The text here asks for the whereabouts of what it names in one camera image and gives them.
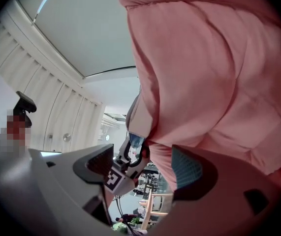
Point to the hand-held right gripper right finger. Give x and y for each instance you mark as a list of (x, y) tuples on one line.
[(216, 205)]

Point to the light wooden chair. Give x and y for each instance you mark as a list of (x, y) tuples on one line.
[(150, 205)]

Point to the round ceiling detector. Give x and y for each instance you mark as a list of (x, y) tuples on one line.
[(66, 137)]

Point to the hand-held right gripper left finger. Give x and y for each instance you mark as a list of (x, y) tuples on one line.
[(69, 181)]

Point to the person's head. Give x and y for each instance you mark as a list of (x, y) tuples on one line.
[(17, 129)]

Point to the pink sofa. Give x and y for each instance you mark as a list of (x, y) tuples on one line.
[(204, 70)]

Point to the black head camera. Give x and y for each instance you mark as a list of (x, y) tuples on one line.
[(25, 102)]

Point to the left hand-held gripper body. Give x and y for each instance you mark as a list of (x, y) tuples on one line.
[(114, 179)]

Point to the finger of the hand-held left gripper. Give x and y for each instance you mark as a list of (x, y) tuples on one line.
[(137, 122)]

